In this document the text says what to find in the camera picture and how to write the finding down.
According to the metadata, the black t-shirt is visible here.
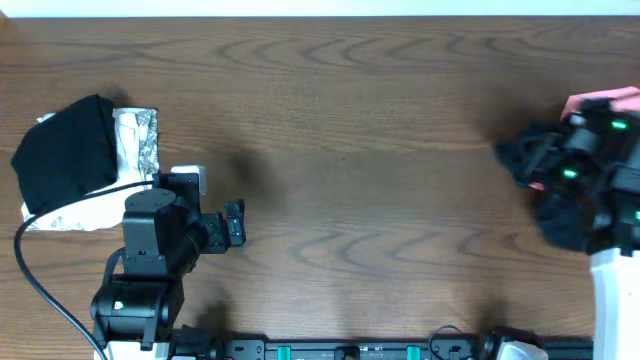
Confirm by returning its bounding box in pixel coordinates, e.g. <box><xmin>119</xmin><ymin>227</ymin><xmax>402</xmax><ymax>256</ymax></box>
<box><xmin>495</xmin><ymin>123</ymin><xmax>639</xmax><ymax>256</ymax></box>

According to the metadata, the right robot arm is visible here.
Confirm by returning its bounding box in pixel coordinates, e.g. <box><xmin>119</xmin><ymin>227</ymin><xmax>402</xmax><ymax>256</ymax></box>
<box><xmin>495</xmin><ymin>88</ymin><xmax>639</xmax><ymax>359</ymax></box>

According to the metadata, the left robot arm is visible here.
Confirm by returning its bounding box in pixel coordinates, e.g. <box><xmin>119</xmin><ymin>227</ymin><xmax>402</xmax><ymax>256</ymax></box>
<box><xmin>90</xmin><ymin>171</ymin><xmax>246</xmax><ymax>359</ymax></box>

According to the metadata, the white patterned folded garment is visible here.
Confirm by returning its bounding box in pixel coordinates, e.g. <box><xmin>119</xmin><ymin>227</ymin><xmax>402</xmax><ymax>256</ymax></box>
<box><xmin>28</xmin><ymin>108</ymin><xmax>159</xmax><ymax>231</ymax></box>

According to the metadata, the folded black garment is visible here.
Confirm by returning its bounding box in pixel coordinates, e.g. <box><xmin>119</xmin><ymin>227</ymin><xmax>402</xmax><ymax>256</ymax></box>
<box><xmin>11</xmin><ymin>94</ymin><xmax>118</xmax><ymax>214</ymax></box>

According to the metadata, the pink t-shirt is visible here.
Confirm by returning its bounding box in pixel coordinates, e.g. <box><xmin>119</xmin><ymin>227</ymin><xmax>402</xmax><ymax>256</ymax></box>
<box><xmin>516</xmin><ymin>87</ymin><xmax>639</xmax><ymax>197</ymax></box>

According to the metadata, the left black cable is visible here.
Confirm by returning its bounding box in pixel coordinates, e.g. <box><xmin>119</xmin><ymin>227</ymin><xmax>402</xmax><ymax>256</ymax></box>
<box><xmin>13</xmin><ymin>180</ymin><xmax>154</xmax><ymax>360</ymax></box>

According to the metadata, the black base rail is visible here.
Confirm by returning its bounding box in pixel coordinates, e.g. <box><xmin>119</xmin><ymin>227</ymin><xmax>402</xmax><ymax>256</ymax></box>
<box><xmin>168</xmin><ymin>325</ymin><xmax>594</xmax><ymax>360</ymax></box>

